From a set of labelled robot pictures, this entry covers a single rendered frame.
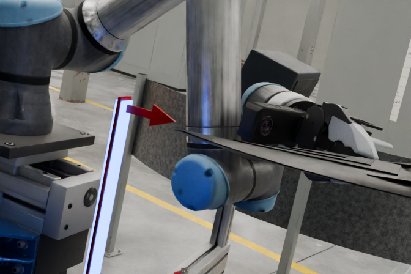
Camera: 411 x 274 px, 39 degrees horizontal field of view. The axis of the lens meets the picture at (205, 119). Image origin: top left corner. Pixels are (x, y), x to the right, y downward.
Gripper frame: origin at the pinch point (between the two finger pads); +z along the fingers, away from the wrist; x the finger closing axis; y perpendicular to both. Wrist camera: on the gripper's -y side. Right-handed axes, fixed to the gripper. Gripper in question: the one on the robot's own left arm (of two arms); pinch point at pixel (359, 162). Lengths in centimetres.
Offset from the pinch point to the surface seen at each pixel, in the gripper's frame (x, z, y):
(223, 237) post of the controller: 29, -51, 10
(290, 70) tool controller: -6, -53, 13
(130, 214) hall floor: 114, -296, 52
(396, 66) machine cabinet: -41, -511, 343
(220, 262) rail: 34, -49, 11
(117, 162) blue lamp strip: 8.5, -9.2, -22.6
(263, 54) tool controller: -8, -56, 8
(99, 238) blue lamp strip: 17.1, -8.6, -22.1
